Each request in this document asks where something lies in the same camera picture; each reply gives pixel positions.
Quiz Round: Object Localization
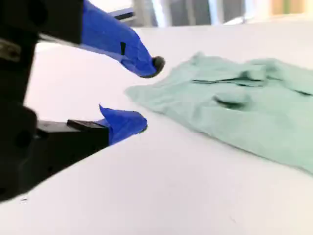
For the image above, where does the light green t shirt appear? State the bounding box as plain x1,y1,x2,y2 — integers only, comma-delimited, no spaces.
125,51,313,175

